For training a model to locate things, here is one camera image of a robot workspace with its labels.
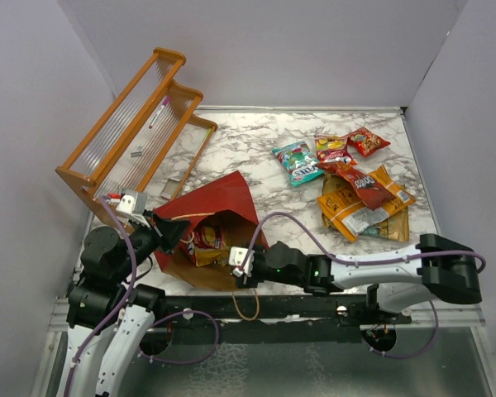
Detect pink marker pen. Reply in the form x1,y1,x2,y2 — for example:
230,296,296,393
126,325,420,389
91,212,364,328
148,96,170,129

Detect red paper bag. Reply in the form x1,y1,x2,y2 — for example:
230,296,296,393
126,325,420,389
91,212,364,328
154,171,259,293

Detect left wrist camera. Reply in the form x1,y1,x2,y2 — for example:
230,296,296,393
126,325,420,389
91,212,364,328
107,189,148,223

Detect orange Nutter snack bag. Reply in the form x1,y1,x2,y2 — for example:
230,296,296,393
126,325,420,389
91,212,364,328
315,164,417,244

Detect wooden tiered rack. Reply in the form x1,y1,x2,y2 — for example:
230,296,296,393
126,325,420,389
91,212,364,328
56,47,217,225

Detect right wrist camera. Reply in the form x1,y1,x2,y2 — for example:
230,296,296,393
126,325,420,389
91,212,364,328
228,246,255,277

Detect orange Fox's fruits candy bag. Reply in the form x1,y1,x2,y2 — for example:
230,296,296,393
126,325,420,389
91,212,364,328
314,134,357,165

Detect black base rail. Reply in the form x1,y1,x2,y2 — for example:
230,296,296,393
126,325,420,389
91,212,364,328
145,291,411,345

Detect yellow red chips bag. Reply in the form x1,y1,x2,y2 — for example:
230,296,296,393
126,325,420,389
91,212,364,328
182,223,231,267

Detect teal Fox's candy bag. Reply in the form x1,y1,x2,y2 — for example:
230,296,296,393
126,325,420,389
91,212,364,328
271,141,323,187

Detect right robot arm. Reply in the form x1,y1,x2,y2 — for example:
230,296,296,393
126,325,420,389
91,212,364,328
228,233,484,323

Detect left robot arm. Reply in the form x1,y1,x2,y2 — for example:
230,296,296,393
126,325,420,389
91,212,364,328
57,215,190,396

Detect gold crispy chips bag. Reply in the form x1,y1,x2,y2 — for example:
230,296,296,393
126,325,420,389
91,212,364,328
321,173,410,243

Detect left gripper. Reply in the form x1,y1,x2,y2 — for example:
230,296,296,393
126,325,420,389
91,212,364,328
113,208,191,281

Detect grey flat card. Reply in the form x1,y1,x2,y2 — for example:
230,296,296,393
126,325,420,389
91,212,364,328
160,178,181,200

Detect red Doritos chips bag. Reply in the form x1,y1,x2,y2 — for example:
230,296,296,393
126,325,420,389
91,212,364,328
317,161,395,210

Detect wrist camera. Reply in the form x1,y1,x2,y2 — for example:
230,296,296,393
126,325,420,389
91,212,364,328
107,189,148,223
228,246,255,277

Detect red snack packet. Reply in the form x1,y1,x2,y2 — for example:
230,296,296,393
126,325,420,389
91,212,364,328
347,127,390,157

